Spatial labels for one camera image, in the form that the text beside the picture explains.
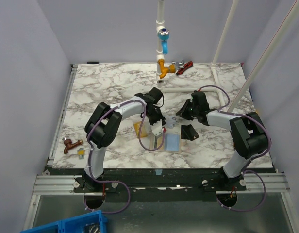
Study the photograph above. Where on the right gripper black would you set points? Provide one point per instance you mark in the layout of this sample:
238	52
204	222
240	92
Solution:
186	110

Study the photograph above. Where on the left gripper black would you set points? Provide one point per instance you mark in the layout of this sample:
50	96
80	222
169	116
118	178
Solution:
160	117

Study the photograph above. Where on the silver VIP card top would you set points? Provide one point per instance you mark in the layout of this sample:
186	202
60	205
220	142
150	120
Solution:
170	122

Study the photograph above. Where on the beige leather card holder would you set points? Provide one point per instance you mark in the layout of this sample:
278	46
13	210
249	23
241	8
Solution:
173	143

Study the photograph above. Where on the gold card with magnetic stripe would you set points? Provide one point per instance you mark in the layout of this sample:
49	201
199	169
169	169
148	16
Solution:
156	142

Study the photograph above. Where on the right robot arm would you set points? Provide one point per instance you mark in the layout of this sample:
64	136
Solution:
249	135

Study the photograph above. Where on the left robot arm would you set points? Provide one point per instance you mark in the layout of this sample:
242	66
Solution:
102	127

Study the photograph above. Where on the black card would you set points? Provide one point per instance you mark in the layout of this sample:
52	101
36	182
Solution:
188	133

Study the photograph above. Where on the gold card middle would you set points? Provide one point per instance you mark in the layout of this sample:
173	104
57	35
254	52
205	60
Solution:
143	130

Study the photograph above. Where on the orange pipe valve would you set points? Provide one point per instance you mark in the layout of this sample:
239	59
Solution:
165	70

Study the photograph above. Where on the red black pliers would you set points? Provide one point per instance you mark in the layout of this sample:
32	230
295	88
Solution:
182	67

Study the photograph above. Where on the blue pipe valve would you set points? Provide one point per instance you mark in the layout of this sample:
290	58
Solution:
163	36

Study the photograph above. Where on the brown faucet tap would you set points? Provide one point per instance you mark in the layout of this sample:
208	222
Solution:
70	145

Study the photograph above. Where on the blue plastic bin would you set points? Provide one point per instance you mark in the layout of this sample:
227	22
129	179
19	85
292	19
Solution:
93	222

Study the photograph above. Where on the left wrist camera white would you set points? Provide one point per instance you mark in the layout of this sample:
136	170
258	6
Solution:
158	128

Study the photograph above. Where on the aluminium rail frame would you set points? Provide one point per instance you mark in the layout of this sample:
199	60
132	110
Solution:
181	210

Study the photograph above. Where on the white PVC pipe frame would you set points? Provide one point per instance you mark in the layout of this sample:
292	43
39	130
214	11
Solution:
273	43

